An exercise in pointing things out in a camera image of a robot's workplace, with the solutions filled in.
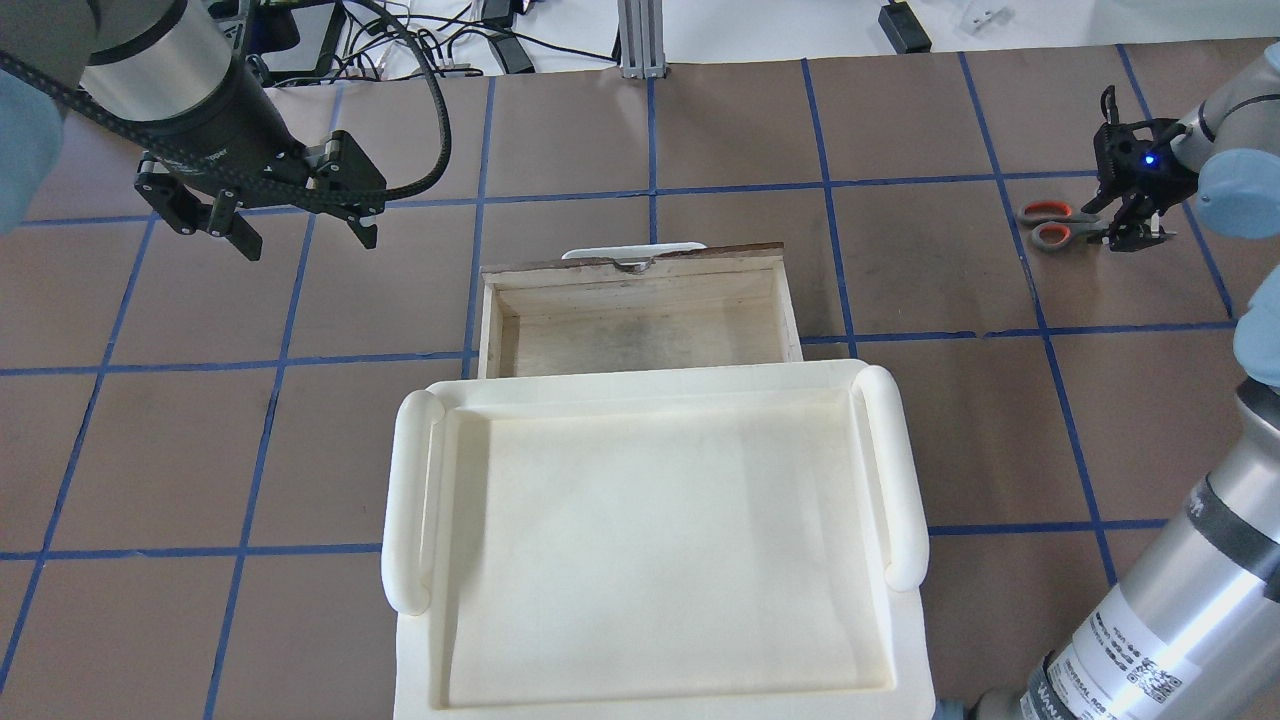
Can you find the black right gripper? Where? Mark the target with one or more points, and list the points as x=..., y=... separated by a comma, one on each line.
x=1166, y=171

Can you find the wooden drawer with white handle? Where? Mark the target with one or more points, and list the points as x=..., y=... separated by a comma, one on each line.
x=636, y=308

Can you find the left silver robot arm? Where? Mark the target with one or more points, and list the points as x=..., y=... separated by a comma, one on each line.
x=165, y=65

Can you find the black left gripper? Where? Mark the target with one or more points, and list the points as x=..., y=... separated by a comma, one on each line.
x=212, y=122

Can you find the aluminium frame post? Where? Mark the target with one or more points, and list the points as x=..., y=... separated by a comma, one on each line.
x=640, y=40

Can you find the orange grey scissors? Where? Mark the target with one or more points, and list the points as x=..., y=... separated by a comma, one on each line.
x=1054, y=226

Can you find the white plastic tray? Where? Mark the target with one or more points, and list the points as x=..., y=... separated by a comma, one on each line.
x=740, y=542

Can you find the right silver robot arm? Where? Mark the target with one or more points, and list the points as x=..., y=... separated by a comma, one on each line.
x=1059, y=406

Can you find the black power adapter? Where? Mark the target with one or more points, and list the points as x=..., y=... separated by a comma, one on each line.
x=903, y=29

